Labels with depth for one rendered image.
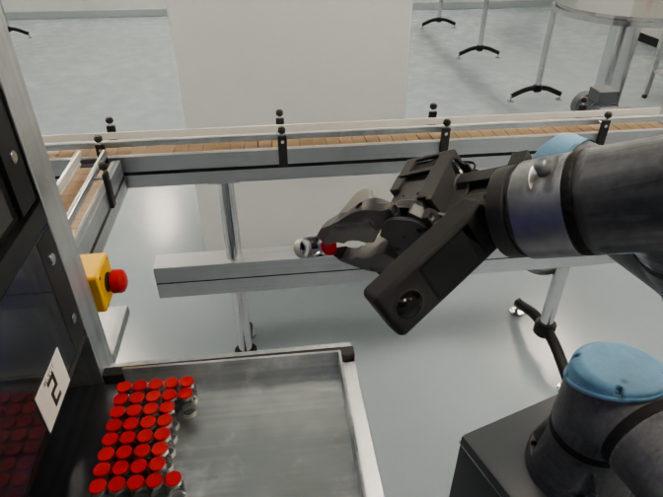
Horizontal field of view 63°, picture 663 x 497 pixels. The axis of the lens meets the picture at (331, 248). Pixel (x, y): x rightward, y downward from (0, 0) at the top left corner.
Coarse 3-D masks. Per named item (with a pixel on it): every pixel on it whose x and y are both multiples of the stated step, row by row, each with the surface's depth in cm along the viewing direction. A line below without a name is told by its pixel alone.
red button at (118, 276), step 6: (114, 270) 87; (120, 270) 87; (114, 276) 86; (120, 276) 87; (126, 276) 89; (114, 282) 86; (120, 282) 86; (126, 282) 88; (114, 288) 86; (120, 288) 87
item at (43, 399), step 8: (56, 352) 67; (56, 360) 67; (48, 368) 65; (56, 368) 67; (64, 368) 69; (48, 376) 65; (56, 376) 67; (64, 376) 69; (64, 384) 69; (40, 392) 62; (48, 392) 64; (56, 392) 67; (64, 392) 69; (40, 400) 62; (48, 400) 64; (40, 408) 62; (48, 408) 64; (56, 408) 66; (48, 416) 64; (48, 424) 64
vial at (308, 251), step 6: (300, 240) 57; (306, 240) 56; (312, 240) 56; (318, 240) 55; (294, 246) 57; (300, 246) 57; (306, 246) 56; (312, 246) 55; (318, 246) 55; (300, 252) 57; (306, 252) 56; (312, 252) 56; (318, 252) 55
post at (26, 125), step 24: (0, 24) 59; (0, 48) 59; (0, 72) 58; (24, 96) 64; (24, 120) 63; (24, 144) 63; (48, 168) 69; (48, 192) 69; (48, 216) 68; (72, 240) 76; (72, 264) 75; (72, 288) 74; (96, 312) 83; (96, 336) 82; (96, 360) 82; (72, 384) 84; (96, 384) 85
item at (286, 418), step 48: (240, 384) 85; (288, 384) 85; (336, 384) 85; (192, 432) 77; (240, 432) 77; (288, 432) 77; (336, 432) 77; (192, 480) 71; (240, 480) 71; (288, 480) 71; (336, 480) 71
